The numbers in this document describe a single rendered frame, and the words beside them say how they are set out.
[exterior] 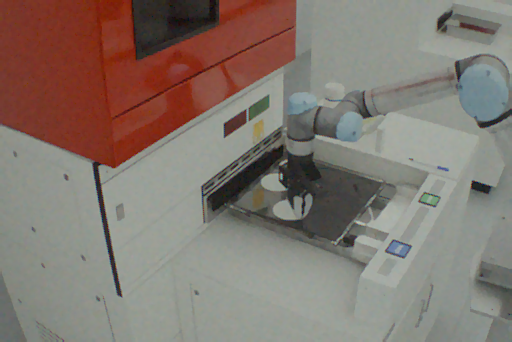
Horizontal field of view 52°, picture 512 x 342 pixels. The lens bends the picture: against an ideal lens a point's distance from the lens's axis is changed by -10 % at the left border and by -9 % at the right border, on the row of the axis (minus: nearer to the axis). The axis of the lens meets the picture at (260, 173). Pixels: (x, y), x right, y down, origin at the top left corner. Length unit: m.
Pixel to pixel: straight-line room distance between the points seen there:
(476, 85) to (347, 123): 0.35
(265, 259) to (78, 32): 0.82
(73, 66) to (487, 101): 0.89
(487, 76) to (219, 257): 0.88
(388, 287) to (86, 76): 0.82
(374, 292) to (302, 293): 0.23
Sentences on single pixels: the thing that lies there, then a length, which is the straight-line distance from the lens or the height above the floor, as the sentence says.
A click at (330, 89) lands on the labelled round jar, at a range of 2.06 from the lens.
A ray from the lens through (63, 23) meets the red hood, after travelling 1.22.
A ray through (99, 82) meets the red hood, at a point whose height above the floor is 1.43.
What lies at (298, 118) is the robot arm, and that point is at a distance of 1.45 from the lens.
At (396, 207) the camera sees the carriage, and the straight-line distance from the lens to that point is 1.76.
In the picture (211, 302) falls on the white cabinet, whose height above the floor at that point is 0.73.
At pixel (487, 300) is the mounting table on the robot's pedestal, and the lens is 1.59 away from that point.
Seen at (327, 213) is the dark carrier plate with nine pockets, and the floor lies 0.90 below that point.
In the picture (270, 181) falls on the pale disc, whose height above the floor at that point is 0.90.
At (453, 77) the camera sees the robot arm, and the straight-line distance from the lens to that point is 1.43.
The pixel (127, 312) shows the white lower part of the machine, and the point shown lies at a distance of 1.56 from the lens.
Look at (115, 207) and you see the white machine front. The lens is 1.37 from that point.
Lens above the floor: 1.85
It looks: 31 degrees down
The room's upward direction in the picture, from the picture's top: straight up
